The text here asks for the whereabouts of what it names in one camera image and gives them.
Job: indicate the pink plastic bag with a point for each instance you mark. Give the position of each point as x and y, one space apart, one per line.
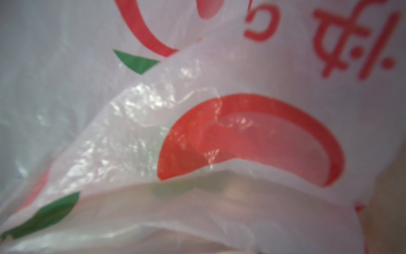
203 127

